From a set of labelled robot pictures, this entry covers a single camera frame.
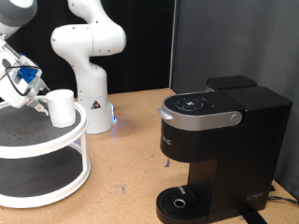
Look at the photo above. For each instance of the white two-tier turntable shelf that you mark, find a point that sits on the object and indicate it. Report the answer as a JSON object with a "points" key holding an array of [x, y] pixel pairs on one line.
{"points": [[40, 149]]}

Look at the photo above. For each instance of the black tape strip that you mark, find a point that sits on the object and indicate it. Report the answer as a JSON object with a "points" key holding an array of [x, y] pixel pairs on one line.
{"points": [[253, 218]]}

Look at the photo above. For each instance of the black curtain backdrop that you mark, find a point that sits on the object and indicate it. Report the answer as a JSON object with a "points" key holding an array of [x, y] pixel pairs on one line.
{"points": [[140, 56]]}

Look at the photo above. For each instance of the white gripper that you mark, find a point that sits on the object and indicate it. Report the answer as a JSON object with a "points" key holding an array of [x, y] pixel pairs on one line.
{"points": [[14, 96]]}

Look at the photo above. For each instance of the black Keurig coffee machine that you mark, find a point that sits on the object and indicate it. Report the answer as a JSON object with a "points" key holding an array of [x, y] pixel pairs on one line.
{"points": [[233, 149]]}

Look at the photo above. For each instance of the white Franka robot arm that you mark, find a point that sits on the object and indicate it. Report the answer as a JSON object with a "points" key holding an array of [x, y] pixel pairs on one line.
{"points": [[90, 40]]}

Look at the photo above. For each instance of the clear water reservoir black lid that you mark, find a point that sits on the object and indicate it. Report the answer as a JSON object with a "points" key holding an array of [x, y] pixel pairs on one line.
{"points": [[230, 81]]}

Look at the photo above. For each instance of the small blue tape piece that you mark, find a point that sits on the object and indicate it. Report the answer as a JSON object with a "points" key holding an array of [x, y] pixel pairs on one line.
{"points": [[167, 162]]}

